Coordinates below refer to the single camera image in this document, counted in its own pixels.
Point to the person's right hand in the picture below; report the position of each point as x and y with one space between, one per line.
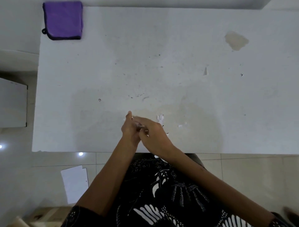
155 138

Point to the person's left hand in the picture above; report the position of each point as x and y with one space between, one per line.
129 132

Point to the person's right fingers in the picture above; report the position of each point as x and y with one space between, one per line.
143 121

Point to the person's left fingers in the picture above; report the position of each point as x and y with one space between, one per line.
129 115

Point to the person's left forearm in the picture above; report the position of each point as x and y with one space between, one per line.
109 177

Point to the person's right forearm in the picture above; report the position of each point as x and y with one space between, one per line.
217 187

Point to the white paper scrap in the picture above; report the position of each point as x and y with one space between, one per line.
161 118

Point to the black white patterned garment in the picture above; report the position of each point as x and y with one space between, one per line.
168 196

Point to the white paper sheet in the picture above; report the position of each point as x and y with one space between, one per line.
75 183

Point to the purple cloth with black trim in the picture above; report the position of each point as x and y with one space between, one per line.
63 20

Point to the white cabinet panel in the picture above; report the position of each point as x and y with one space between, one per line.
12 103

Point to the light wooden box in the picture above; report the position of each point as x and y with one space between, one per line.
46 217

